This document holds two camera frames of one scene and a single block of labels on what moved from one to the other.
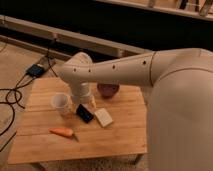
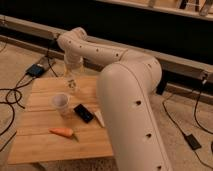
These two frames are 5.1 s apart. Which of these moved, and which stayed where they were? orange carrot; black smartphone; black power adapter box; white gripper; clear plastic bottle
Moved: white gripper; clear plastic bottle
Stayed: black smartphone; orange carrot; black power adapter box
